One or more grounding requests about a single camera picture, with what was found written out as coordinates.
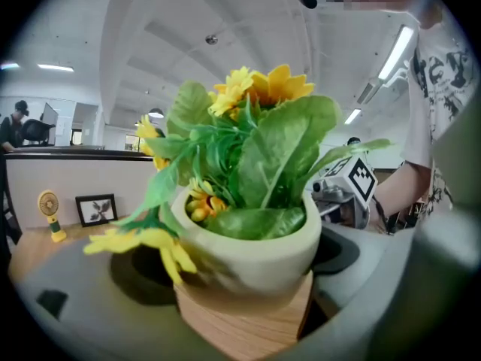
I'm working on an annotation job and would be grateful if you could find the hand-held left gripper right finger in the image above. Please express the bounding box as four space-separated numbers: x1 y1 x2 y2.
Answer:
270 222 416 361

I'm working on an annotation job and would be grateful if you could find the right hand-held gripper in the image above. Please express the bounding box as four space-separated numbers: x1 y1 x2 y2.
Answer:
311 152 379 231

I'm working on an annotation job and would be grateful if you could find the grey cloth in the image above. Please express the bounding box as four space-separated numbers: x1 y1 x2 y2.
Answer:
411 88 481 285

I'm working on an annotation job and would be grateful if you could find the black office chair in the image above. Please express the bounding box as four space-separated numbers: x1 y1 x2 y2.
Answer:
21 118 56 147

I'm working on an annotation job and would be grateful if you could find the black picture frame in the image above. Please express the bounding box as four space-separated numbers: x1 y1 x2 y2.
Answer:
74 193 119 228

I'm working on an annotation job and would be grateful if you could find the yellow handheld fan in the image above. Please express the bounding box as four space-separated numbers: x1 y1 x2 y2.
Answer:
37 189 68 244

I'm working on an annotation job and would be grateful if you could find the black wrist strap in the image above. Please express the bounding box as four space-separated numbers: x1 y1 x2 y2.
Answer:
371 196 390 235

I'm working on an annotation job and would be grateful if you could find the yellow flower potted plant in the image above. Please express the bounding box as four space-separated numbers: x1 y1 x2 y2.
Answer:
83 64 394 360

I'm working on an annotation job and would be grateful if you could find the person's right forearm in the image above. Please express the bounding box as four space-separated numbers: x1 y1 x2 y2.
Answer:
370 159 433 223

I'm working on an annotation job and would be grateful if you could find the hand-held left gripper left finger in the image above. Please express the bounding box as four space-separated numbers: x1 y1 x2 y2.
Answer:
11 238 226 361

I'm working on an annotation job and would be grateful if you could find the person's white printed shirt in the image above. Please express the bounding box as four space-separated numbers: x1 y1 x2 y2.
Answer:
400 0 481 217

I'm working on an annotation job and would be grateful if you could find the white partition with dark top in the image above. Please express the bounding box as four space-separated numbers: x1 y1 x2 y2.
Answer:
3 145 159 231

